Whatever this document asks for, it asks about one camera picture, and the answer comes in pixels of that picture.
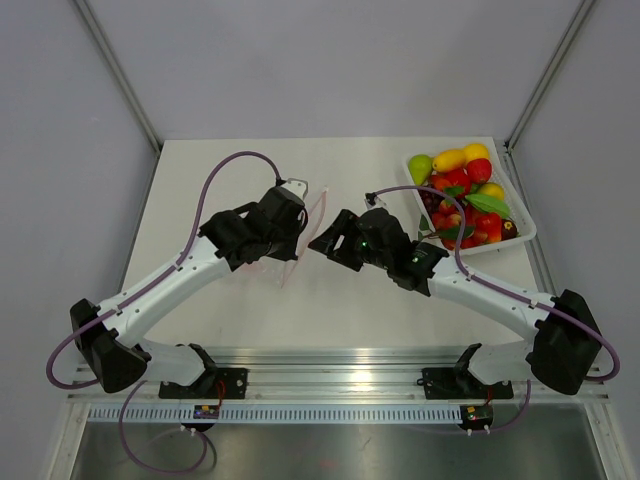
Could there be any clear pink zip top bag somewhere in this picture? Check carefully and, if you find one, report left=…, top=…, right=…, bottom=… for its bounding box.
left=234, top=185, right=332, bottom=290

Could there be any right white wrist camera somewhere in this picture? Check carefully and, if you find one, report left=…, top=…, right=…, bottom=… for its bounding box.
left=365, top=192, right=388, bottom=210

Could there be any dark purple mangosteen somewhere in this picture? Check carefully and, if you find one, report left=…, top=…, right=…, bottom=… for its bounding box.
left=501, top=219, right=519, bottom=241

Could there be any red strawberry with leaves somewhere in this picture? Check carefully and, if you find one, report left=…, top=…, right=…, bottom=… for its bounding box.
left=440, top=168, right=472, bottom=201

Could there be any aluminium mounting rail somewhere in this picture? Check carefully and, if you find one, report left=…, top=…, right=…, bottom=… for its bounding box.
left=65, top=346, right=610, bottom=404

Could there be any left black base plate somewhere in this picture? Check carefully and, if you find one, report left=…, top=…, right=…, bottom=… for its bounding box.
left=158, top=367, right=248, bottom=400

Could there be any large green leaf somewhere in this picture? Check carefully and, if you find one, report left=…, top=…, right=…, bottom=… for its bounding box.
left=465, top=193, right=511, bottom=219

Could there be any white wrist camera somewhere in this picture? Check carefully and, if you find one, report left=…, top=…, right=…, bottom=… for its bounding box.
left=282, top=178, right=309, bottom=200
left=365, top=192, right=388, bottom=210

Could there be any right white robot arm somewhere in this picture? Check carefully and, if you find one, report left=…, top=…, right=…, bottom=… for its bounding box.
left=309, top=208, right=602, bottom=396

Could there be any green pear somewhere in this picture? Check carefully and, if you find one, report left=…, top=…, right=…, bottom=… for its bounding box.
left=407, top=154, right=433, bottom=186

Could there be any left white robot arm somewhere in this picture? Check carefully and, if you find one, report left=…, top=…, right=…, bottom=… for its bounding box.
left=71, top=179, right=308, bottom=398

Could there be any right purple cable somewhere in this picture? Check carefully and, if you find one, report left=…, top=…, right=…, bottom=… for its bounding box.
left=364, top=185, right=623, bottom=435

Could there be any left aluminium frame post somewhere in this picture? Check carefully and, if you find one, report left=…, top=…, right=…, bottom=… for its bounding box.
left=69, top=0, right=164, bottom=159

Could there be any white slotted cable duct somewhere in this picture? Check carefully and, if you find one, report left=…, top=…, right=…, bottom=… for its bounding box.
left=88, top=403, right=462, bottom=425

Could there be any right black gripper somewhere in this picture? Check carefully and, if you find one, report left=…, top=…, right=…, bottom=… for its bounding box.
left=309, top=209, right=393, bottom=272

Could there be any right small circuit board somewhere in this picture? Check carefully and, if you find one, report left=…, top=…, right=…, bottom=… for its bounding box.
left=460, top=404, right=494, bottom=431

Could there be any right aluminium frame post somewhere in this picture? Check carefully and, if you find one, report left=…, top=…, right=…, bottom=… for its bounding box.
left=504, top=0, right=599, bottom=154

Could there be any yellow lemon top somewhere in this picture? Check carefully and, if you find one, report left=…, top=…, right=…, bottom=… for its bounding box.
left=463, top=143, right=490, bottom=164

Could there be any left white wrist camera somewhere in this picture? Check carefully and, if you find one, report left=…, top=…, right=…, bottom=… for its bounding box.
left=282, top=178, right=309, bottom=200

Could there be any small circuit board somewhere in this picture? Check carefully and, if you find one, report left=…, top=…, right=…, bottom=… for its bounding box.
left=460, top=404, right=494, bottom=431
left=194, top=405, right=219, bottom=419

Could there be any dark grape bunch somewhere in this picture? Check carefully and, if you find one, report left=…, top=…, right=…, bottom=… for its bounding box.
left=418, top=184, right=444, bottom=216

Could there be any white plastic fruit basket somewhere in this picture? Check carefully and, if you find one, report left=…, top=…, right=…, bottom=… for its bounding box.
left=402, top=139, right=536, bottom=255

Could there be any yellow mango upper left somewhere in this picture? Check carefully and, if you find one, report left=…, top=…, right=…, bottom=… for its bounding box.
left=432, top=149, right=466, bottom=173

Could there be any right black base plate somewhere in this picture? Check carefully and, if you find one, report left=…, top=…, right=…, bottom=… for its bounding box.
left=416, top=367, right=514, bottom=400

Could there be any left small circuit board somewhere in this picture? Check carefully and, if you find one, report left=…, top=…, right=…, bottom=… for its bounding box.
left=194, top=405, right=219, bottom=419

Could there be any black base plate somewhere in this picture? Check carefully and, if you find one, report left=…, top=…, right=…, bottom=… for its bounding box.
left=416, top=367, right=514, bottom=400
left=158, top=367, right=248, bottom=400

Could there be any aluminium frame post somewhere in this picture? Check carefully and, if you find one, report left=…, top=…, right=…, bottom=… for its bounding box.
left=504, top=0, right=599, bottom=154
left=69, top=0, right=164, bottom=159

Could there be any yellow fruit right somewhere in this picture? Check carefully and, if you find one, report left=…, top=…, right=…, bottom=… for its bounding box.
left=477, top=182, right=505, bottom=201

